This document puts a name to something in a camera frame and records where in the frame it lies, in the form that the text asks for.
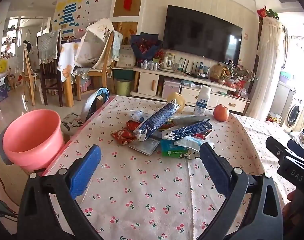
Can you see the silver foil blister pack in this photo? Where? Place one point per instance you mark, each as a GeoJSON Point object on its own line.
{"type": "Point", "coordinates": [144, 146]}

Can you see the pink plastic bucket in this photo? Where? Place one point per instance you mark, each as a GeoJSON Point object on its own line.
{"type": "Point", "coordinates": [29, 135]}

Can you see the yellow plastic bag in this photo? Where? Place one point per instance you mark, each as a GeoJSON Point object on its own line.
{"type": "Point", "coordinates": [1, 66]}

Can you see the dark green storage box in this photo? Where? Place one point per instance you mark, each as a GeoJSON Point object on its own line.
{"type": "Point", "coordinates": [123, 73]}

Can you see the pink checked tablecloth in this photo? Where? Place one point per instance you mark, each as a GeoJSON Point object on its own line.
{"type": "Point", "coordinates": [66, 147]}

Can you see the light wood dining chair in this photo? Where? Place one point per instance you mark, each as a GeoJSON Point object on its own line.
{"type": "Point", "coordinates": [29, 70]}
{"type": "Point", "coordinates": [103, 62]}

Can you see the crushed clear plastic bottle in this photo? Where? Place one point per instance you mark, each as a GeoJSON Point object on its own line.
{"type": "Point", "coordinates": [139, 115]}

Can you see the blue round stool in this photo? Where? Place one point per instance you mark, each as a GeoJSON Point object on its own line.
{"type": "Point", "coordinates": [1, 150]}

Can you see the yellow pear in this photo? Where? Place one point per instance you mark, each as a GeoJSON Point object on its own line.
{"type": "Point", "coordinates": [180, 100]}

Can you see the orange print covered dining table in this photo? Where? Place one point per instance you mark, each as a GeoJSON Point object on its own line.
{"type": "Point", "coordinates": [66, 55]}

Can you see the white blue plastic wrapper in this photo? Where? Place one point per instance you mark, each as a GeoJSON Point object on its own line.
{"type": "Point", "coordinates": [189, 142]}

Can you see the red gift box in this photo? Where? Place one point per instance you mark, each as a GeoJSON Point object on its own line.
{"type": "Point", "coordinates": [240, 88]}

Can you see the dark blue flower bouquet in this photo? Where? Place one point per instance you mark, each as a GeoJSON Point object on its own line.
{"type": "Point", "coordinates": [145, 46]}

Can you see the person's right hand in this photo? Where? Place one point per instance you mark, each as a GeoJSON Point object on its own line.
{"type": "Point", "coordinates": [291, 196]}

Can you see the gold gift basket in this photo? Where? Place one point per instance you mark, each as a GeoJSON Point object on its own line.
{"type": "Point", "coordinates": [218, 73]}

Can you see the lace covered air conditioner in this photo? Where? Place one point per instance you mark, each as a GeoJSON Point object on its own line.
{"type": "Point", "coordinates": [267, 67]}

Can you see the dark blue paper bag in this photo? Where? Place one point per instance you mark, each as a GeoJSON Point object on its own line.
{"type": "Point", "coordinates": [2, 93]}

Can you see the white rice bag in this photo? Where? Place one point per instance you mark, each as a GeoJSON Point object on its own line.
{"type": "Point", "coordinates": [126, 56]}

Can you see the cat print child chair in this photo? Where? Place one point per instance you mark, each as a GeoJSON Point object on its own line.
{"type": "Point", "coordinates": [94, 100]}

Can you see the green tissue pack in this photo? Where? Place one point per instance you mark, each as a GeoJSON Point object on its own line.
{"type": "Point", "coordinates": [172, 150]}

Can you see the white bottle blue label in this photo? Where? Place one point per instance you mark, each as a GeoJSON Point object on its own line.
{"type": "Point", "coordinates": [202, 100]}

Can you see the white washing machine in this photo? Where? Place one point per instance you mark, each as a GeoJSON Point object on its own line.
{"type": "Point", "coordinates": [293, 113]}

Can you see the orange red snack packet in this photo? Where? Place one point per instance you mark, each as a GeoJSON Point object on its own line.
{"type": "Point", "coordinates": [121, 136]}

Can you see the white television cabinet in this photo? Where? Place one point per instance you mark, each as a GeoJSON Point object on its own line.
{"type": "Point", "coordinates": [147, 82]}

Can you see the cherry print tablecloth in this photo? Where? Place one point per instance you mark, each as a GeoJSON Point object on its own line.
{"type": "Point", "coordinates": [147, 180]}

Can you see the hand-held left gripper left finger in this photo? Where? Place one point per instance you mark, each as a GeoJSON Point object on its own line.
{"type": "Point", "coordinates": [84, 170]}

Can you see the black flat television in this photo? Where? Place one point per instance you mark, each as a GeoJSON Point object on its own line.
{"type": "Point", "coordinates": [202, 32]}

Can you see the cartoon print cushion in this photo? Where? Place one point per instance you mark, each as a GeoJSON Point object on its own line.
{"type": "Point", "coordinates": [1, 187]}

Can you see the red green decoration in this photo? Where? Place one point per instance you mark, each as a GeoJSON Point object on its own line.
{"type": "Point", "coordinates": [267, 12]}

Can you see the white electric kettle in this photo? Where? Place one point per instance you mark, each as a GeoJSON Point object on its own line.
{"type": "Point", "coordinates": [167, 62]}

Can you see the red apple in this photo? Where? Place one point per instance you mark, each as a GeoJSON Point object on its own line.
{"type": "Point", "coordinates": [220, 112]}

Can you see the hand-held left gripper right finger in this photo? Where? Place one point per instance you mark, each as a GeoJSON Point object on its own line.
{"type": "Point", "coordinates": [214, 170]}

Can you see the black router with antennas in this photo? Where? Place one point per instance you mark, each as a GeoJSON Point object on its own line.
{"type": "Point", "coordinates": [199, 74]}

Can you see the blue striped wall sticker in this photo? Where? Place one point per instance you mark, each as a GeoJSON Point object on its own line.
{"type": "Point", "coordinates": [69, 13]}

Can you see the display shelf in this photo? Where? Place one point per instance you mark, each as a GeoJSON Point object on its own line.
{"type": "Point", "coordinates": [10, 40]}

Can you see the purple plastic basin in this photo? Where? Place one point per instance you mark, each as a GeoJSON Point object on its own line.
{"type": "Point", "coordinates": [287, 77]}

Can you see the dark wood dining chair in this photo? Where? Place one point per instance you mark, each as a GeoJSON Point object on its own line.
{"type": "Point", "coordinates": [50, 70]}

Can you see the dark red snack packet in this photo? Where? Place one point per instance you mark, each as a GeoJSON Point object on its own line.
{"type": "Point", "coordinates": [202, 136]}

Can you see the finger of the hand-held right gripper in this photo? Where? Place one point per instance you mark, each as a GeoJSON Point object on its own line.
{"type": "Point", "coordinates": [276, 146]}
{"type": "Point", "coordinates": [299, 148]}

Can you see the light green waste bin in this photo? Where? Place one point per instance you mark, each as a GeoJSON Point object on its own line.
{"type": "Point", "coordinates": [123, 87]}

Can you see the white cartoon tote bag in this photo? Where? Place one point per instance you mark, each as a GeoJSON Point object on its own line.
{"type": "Point", "coordinates": [96, 42]}

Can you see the dried flower bunch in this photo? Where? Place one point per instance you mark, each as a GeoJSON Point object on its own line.
{"type": "Point", "coordinates": [243, 72]}

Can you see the tall blue white milk carton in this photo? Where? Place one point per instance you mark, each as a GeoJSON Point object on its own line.
{"type": "Point", "coordinates": [154, 120]}

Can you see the pink carry case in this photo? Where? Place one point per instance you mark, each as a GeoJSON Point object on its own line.
{"type": "Point", "coordinates": [171, 88]}

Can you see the pack of small bottles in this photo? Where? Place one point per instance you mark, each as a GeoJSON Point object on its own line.
{"type": "Point", "coordinates": [149, 65]}

